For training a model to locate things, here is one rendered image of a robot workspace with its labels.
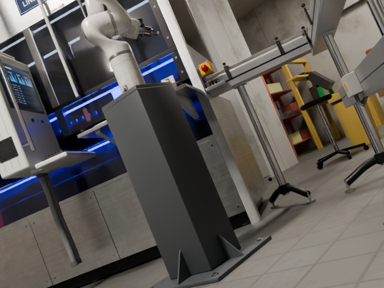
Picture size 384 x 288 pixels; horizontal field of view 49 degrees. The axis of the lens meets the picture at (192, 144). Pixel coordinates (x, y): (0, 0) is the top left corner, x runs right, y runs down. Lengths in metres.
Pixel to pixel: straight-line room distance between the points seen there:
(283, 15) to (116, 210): 7.84
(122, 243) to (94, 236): 0.20
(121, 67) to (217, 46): 4.18
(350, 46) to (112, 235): 7.51
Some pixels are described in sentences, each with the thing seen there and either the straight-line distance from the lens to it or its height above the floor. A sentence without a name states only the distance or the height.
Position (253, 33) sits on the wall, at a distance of 10.39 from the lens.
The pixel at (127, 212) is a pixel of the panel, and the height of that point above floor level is 0.35.
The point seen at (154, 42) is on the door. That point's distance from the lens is 2.81.
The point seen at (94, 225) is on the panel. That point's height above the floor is 0.36.
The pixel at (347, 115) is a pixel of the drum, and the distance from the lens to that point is 4.99.
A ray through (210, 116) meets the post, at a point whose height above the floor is 0.71.
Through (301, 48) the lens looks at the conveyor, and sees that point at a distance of 2.74.
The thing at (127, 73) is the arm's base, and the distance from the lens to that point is 1.98.
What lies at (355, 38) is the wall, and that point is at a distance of 9.53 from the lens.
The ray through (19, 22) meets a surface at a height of 1.86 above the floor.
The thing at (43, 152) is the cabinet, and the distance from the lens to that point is 2.74.
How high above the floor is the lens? 0.40
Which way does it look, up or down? 4 degrees up
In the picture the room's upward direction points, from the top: 23 degrees counter-clockwise
